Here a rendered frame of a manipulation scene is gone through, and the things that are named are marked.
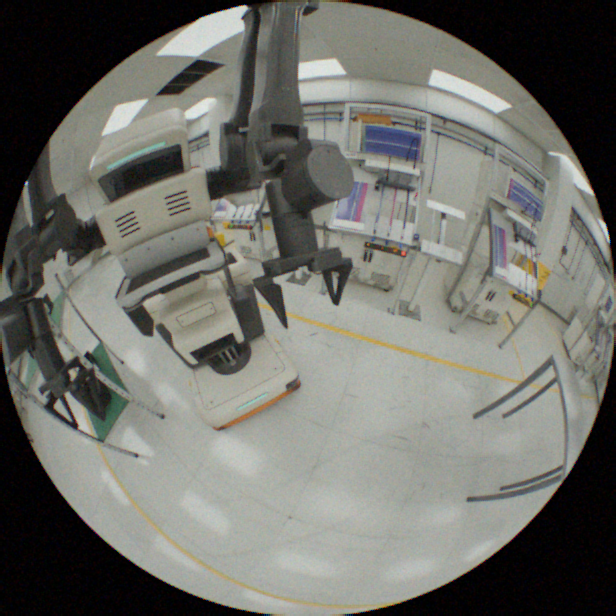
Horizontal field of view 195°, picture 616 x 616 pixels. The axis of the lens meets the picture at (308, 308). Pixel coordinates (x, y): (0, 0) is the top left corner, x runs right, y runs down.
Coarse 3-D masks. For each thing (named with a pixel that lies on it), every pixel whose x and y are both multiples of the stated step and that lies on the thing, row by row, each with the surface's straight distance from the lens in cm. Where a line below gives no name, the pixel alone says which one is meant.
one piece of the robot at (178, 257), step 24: (168, 240) 45; (192, 240) 45; (216, 240) 46; (120, 264) 49; (144, 264) 48; (168, 264) 45; (192, 264) 38; (216, 264) 40; (120, 288) 48; (144, 288) 40; (168, 288) 51; (144, 312) 55
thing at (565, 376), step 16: (544, 368) 134; (560, 368) 134; (528, 384) 141; (560, 384) 127; (576, 384) 161; (496, 400) 156; (528, 400) 186; (576, 400) 150; (480, 416) 170; (576, 416) 144; (576, 432) 142; (576, 448) 143; (528, 480) 182; (560, 480) 126; (480, 496) 158; (496, 496) 149; (512, 496) 141
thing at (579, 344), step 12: (600, 276) 512; (600, 288) 505; (588, 300) 511; (600, 300) 494; (612, 300) 562; (600, 312) 513; (576, 324) 513; (588, 324) 494; (600, 324) 519; (564, 336) 524; (576, 336) 507; (588, 336) 529; (576, 348) 501; (588, 348) 531; (600, 348) 540; (576, 360) 522; (576, 372) 491
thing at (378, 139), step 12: (372, 132) 191; (384, 132) 190; (396, 132) 191; (408, 132) 191; (372, 144) 189; (384, 144) 188; (396, 144) 189; (408, 144) 189; (420, 144) 190; (408, 156) 188
